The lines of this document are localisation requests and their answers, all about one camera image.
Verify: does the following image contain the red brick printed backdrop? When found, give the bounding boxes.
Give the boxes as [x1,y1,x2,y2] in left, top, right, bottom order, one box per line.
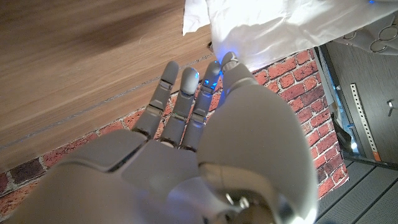
[0,48,351,218]

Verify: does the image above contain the perforated metal strip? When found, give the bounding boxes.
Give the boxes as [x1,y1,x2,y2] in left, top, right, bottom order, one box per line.
[350,83,382,162]

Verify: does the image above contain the white tissue sheet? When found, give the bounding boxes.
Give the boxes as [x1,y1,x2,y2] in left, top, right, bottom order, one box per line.
[182,0,398,72]

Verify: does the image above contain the dark metal door frame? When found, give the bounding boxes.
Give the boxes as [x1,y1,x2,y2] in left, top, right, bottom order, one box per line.
[317,43,398,170]

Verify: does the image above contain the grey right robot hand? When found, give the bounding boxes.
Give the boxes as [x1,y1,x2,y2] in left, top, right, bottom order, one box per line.
[6,51,318,224]

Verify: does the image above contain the metal door handle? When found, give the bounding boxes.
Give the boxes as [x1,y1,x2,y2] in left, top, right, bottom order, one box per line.
[386,98,396,118]

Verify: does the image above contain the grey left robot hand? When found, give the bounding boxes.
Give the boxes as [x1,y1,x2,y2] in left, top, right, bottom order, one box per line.
[334,14,398,57]

